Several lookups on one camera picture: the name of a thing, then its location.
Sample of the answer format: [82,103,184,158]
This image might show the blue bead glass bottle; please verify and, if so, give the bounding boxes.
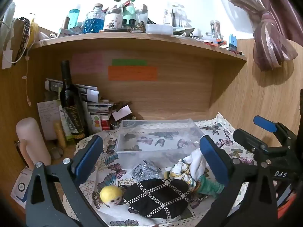
[85,3,106,33]

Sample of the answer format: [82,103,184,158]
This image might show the clear plastic container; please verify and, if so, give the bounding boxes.
[115,119,205,165]

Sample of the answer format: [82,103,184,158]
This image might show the stack of small booklets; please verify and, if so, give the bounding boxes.
[87,100,114,123]

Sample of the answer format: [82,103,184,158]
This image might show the black beaded bracelet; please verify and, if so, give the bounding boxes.
[14,17,31,63]

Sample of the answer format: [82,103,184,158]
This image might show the light blue liquid bottle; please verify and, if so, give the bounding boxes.
[69,8,81,29]

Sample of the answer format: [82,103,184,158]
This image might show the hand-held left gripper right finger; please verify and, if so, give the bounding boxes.
[196,135,278,227]

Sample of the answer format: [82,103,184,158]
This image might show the yellow tube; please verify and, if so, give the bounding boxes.
[54,122,67,148]

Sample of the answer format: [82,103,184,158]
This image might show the mauve striped curtain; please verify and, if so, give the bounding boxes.
[213,0,301,72]

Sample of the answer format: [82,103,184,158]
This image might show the silver foil bag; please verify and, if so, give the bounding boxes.
[132,160,161,180]

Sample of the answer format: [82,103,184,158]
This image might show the white cloth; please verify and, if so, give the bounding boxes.
[183,148,209,183]

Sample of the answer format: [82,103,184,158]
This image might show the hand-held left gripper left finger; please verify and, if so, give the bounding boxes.
[26,135,109,227]

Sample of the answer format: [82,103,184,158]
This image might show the rolled printed magazine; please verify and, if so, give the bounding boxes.
[45,78,99,101]

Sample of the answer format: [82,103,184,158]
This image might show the pale pink cylinder bottle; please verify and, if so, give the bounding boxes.
[16,118,52,169]

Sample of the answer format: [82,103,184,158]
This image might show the small blue box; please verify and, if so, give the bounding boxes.
[228,34,238,52]

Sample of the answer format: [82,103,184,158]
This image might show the teal knitted soft item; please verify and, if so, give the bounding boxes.
[195,175,224,200]

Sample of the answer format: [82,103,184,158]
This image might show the mint green bottle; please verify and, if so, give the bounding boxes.
[122,0,137,27]

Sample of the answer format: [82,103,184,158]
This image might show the pink sticky note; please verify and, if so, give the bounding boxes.
[72,53,104,74]

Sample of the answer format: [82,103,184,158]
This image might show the clear glass jar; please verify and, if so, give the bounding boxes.
[136,4,149,26]

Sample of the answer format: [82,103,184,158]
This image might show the orange sticky note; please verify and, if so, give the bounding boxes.
[108,66,158,81]

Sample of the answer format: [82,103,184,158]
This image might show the butterfly printed cloth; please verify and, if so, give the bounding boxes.
[75,113,258,227]

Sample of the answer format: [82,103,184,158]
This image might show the yellow felt doll head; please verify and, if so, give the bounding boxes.
[99,186,124,208]

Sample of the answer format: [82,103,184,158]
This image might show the white illustrated corked bottle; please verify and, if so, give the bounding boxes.
[104,0,124,30]

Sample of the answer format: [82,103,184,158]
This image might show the dark wine bottle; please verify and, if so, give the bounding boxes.
[60,60,86,144]

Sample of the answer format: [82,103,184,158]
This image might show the green sticky note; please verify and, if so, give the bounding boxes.
[112,59,147,67]

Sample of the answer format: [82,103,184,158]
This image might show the green white packet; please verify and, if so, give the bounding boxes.
[60,109,77,145]

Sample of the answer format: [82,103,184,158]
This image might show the white card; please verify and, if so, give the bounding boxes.
[112,106,132,121]

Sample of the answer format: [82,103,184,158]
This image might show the handwritten white paper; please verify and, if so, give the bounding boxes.
[37,100,62,140]

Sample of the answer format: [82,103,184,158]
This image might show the black quilted chain pouch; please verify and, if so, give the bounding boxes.
[123,178,190,218]

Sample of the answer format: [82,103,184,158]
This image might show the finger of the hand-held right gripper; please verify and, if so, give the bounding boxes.
[253,115,297,147]
[233,128,273,155]

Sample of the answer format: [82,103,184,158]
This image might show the yellow white patterned soft toy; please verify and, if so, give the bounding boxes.
[169,159,197,190]

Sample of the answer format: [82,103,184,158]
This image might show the white coloured dots packet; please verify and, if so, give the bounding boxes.
[90,114,103,133]

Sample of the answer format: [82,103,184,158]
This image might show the wooden shelf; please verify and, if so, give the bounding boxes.
[31,31,248,62]

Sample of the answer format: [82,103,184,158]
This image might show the white box with blue circle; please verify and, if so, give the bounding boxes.
[11,167,34,209]

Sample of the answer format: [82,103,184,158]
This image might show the white earphone cable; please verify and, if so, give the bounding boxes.
[2,13,38,107]

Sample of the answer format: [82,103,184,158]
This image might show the white plastic box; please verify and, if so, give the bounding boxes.
[145,24,174,35]

